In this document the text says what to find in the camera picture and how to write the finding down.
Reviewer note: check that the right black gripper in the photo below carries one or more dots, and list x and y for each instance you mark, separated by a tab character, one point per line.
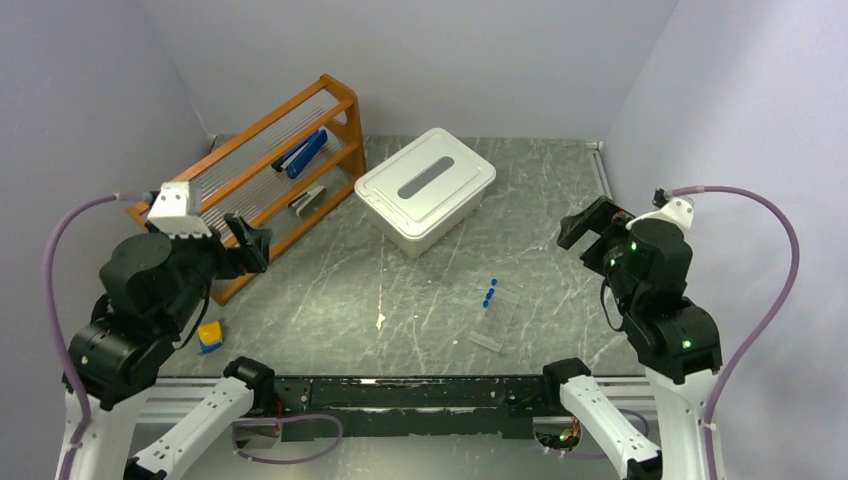
598	216

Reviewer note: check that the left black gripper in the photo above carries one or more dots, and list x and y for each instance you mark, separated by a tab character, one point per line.
251	256

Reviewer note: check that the beige plastic bin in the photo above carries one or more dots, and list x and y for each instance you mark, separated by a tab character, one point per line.
418	222

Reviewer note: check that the white bin lid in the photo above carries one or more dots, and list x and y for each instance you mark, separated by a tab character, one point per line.
435	155

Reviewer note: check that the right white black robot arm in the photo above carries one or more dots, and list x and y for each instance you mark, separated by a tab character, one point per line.
644	261

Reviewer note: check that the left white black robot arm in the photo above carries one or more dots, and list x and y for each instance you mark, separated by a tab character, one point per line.
153	284

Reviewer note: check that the grey white device on shelf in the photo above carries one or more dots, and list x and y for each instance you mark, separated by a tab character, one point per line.
308	201

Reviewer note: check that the orange wooden shelf rack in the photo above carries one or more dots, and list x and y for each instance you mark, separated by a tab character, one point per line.
237	176

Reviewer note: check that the blue stapler on shelf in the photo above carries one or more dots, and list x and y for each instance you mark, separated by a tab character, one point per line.
294	161

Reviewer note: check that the yellow blue block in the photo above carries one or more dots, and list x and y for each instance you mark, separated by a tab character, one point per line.
210	337

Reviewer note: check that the clear test tube rack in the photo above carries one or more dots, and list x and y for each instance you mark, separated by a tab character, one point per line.
490	330

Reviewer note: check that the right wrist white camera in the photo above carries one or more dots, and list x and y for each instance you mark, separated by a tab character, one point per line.
677	210

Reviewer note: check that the wrist white camera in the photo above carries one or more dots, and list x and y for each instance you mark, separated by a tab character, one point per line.
176	211
677	210

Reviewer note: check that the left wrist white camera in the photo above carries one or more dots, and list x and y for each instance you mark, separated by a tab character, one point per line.
176	211

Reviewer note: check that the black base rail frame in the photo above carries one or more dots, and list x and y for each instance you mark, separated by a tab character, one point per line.
509	406

